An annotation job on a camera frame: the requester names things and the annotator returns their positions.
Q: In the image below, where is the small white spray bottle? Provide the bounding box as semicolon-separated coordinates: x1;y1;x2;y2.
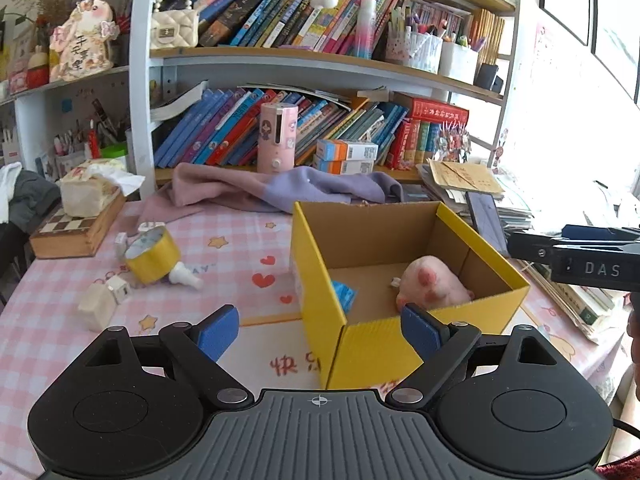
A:
168;261;204;291

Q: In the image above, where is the white and wood bookshelf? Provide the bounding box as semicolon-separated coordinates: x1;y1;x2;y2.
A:
127;0;521;201

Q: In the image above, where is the colourful paper ornament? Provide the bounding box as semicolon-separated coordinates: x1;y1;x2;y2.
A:
432;120;473;163

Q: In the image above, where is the pink plush toy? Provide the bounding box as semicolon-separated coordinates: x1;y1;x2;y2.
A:
395;255;476;311

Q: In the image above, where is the stack of magazines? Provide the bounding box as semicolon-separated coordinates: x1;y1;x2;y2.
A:
520;255;626;346

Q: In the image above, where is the red fuzzy cloth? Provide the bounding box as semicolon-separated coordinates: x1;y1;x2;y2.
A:
595;462;640;480

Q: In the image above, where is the row of leaning colourful books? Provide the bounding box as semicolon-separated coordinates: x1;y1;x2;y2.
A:
192;0;401;53

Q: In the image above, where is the pink lucky cat figure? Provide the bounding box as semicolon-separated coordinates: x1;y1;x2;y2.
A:
48;0;121;82

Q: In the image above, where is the black tablet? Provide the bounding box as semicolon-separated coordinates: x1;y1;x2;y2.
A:
465;191;510;256

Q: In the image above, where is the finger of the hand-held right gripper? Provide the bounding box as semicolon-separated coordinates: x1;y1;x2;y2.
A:
561;225;640;242
507;230;640;263

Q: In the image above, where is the white quilted handbag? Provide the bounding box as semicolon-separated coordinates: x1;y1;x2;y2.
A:
150;0;200;51

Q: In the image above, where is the row of yellow books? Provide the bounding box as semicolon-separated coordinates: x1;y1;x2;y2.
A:
470;7;507;66

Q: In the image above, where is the pink cylindrical device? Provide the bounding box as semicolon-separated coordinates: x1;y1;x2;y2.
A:
256;102;299;176

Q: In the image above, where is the white mesh pen holder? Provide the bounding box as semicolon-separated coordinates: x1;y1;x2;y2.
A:
410;25;443;73

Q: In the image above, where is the white side shelf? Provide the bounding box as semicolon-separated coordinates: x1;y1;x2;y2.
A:
0;65;132;171

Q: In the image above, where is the thick red book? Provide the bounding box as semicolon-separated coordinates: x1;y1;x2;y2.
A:
392;92;471;123

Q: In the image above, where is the white cloth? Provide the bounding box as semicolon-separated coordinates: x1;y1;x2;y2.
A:
0;162;23;223

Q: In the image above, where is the row of blue and red books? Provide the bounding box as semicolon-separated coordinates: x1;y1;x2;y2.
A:
152;87;443;171

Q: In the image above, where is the pastel striped bottle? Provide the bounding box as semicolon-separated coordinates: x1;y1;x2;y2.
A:
356;0;378;59

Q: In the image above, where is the pen holder with pens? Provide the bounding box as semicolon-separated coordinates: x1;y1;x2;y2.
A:
52;105;130;163

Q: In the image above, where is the wooden chess box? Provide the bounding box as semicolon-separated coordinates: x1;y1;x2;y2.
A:
29;191;127;260

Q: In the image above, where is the small black box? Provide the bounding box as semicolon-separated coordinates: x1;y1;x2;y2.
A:
474;62;505;92

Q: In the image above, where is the plain white pen cup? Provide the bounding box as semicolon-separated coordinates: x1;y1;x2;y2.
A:
440;40;480;85

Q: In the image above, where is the stack of papers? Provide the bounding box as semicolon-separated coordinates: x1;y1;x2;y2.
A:
417;160;536;233

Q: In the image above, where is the yellow tape roll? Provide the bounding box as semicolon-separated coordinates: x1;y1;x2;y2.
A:
123;226;182;286

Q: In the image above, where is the small white cube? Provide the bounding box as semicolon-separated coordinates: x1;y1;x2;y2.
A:
106;275;132;305

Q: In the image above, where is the white house-shaped block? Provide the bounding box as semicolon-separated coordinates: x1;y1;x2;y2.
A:
77;284;117;332

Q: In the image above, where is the brown paper envelope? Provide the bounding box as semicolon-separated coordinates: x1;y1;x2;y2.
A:
427;159;505;201

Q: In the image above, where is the floral pen holder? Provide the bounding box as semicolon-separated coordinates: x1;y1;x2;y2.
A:
385;5;416;63

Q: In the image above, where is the pink checked tablecloth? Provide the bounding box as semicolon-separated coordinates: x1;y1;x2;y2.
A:
0;195;626;461

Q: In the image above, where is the cream tissue pack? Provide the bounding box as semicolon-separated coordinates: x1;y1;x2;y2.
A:
59;158;146;218

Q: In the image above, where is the dark grey clothing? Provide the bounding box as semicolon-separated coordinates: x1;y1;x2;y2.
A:
0;169;62;226

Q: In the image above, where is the pink and purple scarf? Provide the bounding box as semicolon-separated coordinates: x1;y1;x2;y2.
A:
137;161;406;233

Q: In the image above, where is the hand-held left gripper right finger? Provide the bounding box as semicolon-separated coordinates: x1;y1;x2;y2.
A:
385;304;558;407

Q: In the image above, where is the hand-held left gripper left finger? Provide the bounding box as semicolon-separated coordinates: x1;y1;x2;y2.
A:
81;304;253;407

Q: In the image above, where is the small blue packet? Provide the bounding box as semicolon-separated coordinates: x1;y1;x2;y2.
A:
332;280;357;318

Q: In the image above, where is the orange and white carton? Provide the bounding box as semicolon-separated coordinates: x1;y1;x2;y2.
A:
313;156;376;176
316;139;379;162

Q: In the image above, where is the yellow cardboard box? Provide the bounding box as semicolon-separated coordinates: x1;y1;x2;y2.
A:
291;201;531;391

